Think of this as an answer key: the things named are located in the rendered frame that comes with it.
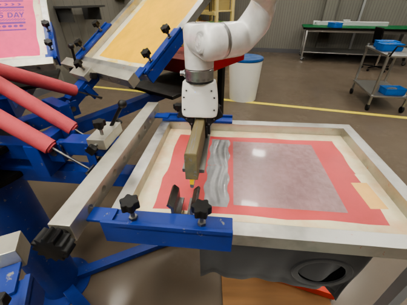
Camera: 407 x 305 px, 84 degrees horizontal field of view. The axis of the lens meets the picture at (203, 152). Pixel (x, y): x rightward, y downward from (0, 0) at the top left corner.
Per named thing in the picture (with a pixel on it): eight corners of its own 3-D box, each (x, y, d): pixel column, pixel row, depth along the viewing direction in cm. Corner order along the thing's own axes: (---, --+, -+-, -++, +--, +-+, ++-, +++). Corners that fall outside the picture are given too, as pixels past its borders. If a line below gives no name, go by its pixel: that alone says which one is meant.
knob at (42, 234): (87, 239, 51) (77, 216, 47) (72, 263, 46) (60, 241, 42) (56, 236, 52) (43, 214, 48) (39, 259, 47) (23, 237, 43)
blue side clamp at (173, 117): (231, 129, 102) (232, 114, 99) (231, 134, 98) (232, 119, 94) (166, 126, 105) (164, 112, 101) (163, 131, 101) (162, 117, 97)
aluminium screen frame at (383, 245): (346, 132, 96) (349, 124, 94) (459, 264, 48) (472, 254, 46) (164, 124, 104) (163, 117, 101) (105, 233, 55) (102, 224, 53)
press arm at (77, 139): (122, 147, 80) (119, 135, 78) (115, 157, 76) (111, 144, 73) (76, 145, 82) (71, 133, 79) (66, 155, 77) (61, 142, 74)
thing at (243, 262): (330, 276, 82) (369, 207, 62) (339, 303, 75) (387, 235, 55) (203, 264, 86) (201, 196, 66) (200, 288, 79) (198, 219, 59)
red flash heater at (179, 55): (198, 55, 210) (198, 41, 203) (243, 62, 187) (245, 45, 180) (149, 69, 169) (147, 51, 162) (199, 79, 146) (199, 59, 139)
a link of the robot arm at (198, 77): (177, 71, 57) (177, 82, 58) (212, 71, 56) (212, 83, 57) (182, 64, 63) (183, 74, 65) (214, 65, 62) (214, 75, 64)
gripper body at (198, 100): (177, 78, 58) (180, 119, 64) (218, 79, 57) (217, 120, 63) (183, 71, 64) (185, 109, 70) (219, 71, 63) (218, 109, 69)
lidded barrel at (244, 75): (260, 94, 412) (265, 54, 374) (256, 105, 368) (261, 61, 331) (230, 91, 426) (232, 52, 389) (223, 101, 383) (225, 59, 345)
